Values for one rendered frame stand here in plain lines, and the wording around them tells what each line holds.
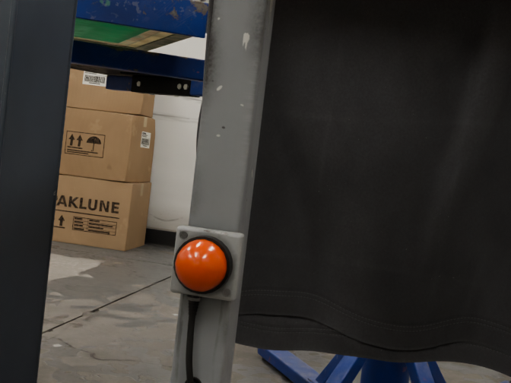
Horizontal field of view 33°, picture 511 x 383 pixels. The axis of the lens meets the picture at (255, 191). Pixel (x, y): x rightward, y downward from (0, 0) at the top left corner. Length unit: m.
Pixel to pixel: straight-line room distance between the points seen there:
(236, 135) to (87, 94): 4.88
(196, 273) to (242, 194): 0.07
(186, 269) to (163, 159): 5.19
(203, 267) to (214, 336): 0.07
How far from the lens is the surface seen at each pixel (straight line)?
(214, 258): 0.61
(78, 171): 5.49
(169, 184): 5.79
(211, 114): 0.65
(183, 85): 2.78
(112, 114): 5.41
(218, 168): 0.64
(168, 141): 5.79
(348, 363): 2.16
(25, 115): 1.24
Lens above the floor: 0.74
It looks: 3 degrees down
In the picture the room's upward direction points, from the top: 7 degrees clockwise
